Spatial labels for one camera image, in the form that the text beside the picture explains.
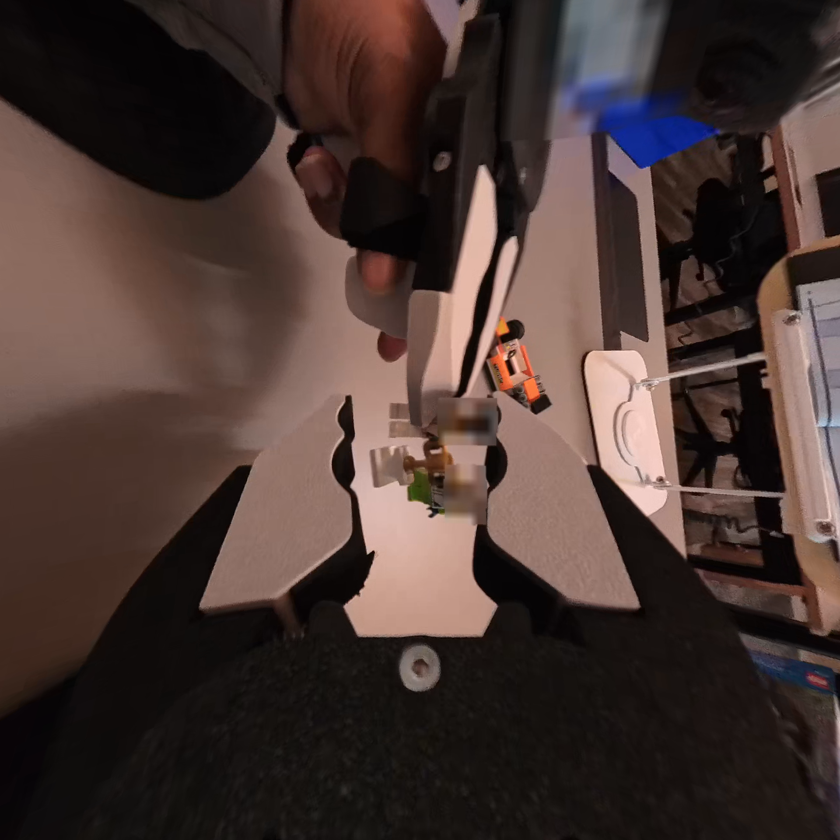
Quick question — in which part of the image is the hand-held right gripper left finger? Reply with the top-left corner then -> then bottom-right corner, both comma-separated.
200,394 -> 378,615

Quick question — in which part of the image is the blue plastic bin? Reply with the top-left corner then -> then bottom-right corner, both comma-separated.
598,92 -> 716,169

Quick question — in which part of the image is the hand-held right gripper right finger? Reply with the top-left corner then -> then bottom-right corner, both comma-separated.
473,418 -> 643,615

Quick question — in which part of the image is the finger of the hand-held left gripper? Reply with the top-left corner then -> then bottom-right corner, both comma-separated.
405,164 -> 502,427
453,217 -> 523,397

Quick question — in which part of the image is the white booklet stand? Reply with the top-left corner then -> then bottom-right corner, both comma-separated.
584,237 -> 840,631

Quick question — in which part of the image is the black office chair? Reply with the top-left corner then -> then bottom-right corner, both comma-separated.
689,178 -> 756,283

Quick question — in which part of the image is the orange lego race car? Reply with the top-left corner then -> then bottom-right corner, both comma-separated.
486,319 -> 553,416

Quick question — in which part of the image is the person's left hand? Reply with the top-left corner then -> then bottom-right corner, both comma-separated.
283,0 -> 450,364

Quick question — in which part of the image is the green lego minifigure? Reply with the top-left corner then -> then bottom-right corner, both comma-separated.
405,473 -> 450,517

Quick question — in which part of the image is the lego instruction booklet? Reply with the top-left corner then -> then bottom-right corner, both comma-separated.
794,279 -> 840,434

